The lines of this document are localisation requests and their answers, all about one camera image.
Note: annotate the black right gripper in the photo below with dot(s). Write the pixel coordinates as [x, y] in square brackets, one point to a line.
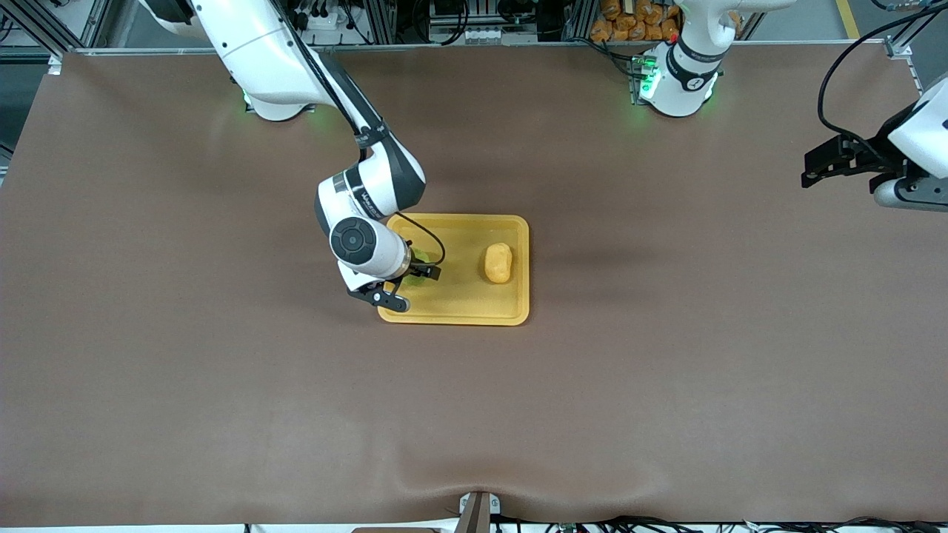
[419, 271]

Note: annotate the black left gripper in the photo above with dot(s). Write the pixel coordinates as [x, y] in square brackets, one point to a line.
[872, 154]

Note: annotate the green apple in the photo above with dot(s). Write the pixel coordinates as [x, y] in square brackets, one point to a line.
[419, 255]

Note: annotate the yellow potato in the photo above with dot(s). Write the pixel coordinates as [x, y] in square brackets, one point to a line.
[498, 263]

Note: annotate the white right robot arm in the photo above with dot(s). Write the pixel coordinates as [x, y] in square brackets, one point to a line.
[259, 44]

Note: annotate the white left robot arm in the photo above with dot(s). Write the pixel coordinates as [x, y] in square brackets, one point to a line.
[681, 89]

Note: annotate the yellow plastic tray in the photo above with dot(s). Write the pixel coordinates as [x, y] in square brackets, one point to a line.
[466, 296]

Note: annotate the brown table mat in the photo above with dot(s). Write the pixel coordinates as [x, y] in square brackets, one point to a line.
[474, 414]

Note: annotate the grey electronics box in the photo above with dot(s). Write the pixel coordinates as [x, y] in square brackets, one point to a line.
[485, 35]

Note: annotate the orange snack packets pile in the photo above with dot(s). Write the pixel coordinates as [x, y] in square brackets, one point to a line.
[622, 26]

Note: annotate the grey metal table clamp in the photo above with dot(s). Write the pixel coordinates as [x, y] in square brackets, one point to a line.
[478, 514]

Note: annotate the white power strip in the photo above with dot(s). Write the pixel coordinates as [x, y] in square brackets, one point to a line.
[337, 22]

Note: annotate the aluminium frame post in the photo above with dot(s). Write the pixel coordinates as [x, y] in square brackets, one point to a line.
[92, 29]
[898, 50]

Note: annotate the silver aluminium frame rail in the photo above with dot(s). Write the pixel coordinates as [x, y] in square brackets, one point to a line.
[474, 46]

